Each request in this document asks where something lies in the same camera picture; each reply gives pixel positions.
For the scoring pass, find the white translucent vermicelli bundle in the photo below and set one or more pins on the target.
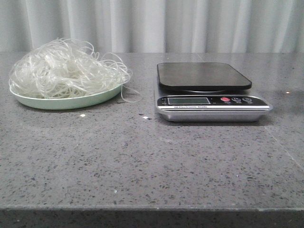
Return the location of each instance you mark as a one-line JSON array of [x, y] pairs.
[[70, 68]]

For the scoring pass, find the black silver kitchen scale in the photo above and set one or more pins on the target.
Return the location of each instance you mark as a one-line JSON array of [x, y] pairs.
[[206, 92]]

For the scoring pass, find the pale green round plate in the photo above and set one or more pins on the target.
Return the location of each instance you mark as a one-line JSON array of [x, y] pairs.
[[67, 103]]

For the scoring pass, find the white pleated curtain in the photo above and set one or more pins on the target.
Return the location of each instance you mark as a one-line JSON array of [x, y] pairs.
[[212, 26]]

